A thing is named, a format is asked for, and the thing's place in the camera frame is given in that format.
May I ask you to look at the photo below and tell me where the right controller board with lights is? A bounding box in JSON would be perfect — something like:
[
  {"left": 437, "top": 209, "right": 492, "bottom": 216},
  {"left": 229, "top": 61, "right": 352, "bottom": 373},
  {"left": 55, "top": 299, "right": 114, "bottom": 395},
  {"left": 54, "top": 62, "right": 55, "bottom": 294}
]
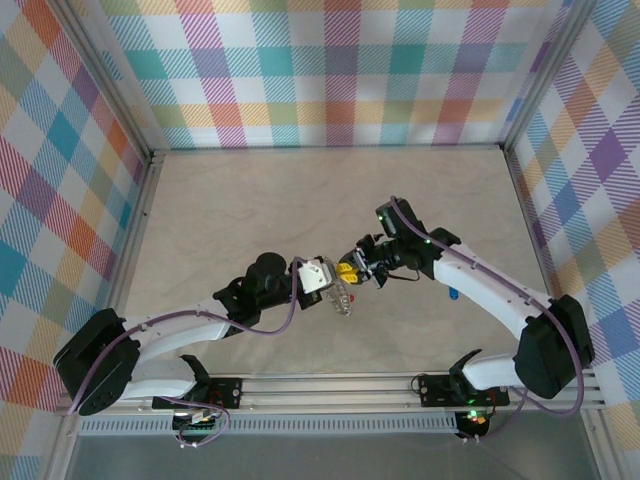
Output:
[{"left": 457, "top": 408, "right": 494, "bottom": 436}]

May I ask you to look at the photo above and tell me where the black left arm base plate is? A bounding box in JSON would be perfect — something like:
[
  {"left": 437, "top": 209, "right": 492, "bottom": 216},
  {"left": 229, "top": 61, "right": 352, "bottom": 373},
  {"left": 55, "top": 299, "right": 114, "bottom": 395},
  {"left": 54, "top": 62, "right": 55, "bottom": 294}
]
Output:
[{"left": 152, "top": 377, "right": 245, "bottom": 411}]

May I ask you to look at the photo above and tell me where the grey slotted cable duct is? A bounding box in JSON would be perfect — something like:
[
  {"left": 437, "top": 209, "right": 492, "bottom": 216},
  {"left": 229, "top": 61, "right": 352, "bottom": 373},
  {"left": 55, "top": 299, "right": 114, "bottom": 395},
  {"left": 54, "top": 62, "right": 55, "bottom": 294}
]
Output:
[{"left": 79, "top": 412, "right": 460, "bottom": 436}]

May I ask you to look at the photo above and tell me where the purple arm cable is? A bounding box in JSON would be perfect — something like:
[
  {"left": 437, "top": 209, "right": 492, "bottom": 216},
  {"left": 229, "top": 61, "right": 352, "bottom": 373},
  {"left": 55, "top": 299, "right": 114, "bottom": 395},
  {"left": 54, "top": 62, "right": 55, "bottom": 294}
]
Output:
[
  {"left": 66, "top": 255, "right": 316, "bottom": 416},
  {"left": 390, "top": 196, "right": 587, "bottom": 444}
]

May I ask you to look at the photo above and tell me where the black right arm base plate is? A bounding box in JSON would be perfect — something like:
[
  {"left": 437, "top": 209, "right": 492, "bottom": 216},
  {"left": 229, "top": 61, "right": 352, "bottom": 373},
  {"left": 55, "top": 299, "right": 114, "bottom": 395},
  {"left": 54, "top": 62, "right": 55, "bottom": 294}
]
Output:
[{"left": 418, "top": 373, "right": 510, "bottom": 409}]

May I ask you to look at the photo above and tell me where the aluminium table end rail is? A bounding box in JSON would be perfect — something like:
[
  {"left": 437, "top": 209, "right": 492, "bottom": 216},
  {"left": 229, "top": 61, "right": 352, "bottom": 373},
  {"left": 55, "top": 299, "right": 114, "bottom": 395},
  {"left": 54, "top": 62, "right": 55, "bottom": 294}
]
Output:
[{"left": 152, "top": 144, "right": 509, "bottom": 154}]

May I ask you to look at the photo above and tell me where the aluminium frame post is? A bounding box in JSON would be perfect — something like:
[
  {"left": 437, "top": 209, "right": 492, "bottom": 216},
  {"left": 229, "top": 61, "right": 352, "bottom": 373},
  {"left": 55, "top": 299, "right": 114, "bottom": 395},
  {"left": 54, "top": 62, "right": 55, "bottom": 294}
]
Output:
[
  {"left": 49, "top": 0, "right": 156, "bottom": 159},
  {"left": 499, "top": 0, "right": 596, "bottom": 151}
]

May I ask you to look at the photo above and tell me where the aluminium table side rail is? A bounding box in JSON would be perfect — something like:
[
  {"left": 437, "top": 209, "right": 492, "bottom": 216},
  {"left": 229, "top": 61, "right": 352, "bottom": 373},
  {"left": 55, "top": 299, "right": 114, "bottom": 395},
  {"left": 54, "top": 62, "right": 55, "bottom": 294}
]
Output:
[
  {"left": 502, "top": 144, "right": 609, "bottom": 416},
  {"left": 87, "top": 152, "right": 166, "bottom": 374}
]

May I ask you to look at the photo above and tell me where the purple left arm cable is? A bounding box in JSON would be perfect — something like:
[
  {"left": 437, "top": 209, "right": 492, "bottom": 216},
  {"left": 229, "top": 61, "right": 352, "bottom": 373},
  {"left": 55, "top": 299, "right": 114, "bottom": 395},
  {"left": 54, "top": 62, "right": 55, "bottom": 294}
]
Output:
[{"left": 66, "top": 255, "right": 316, "bottom": 416}]

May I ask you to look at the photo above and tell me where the left controller board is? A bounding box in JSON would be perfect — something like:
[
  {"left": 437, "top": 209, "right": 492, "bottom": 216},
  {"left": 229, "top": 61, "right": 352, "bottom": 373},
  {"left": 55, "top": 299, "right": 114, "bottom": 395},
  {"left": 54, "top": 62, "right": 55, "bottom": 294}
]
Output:
[{"left": 172, "top": 409, "right": 219, "bottom": 431}]

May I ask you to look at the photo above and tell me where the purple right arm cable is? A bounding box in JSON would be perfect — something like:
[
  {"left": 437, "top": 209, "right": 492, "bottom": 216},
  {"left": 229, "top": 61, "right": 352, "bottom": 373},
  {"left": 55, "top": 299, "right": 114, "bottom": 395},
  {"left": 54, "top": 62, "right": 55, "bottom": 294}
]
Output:
[{"left": 390, "top": 196, "right": 587, "bottom": 444}]

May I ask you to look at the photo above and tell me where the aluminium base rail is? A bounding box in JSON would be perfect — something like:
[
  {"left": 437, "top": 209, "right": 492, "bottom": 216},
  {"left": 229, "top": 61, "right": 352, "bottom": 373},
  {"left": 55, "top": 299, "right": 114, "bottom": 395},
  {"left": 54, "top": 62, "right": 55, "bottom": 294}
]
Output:
[{"left": 59, "top": 372, "right": 606, "bottom": 414}]

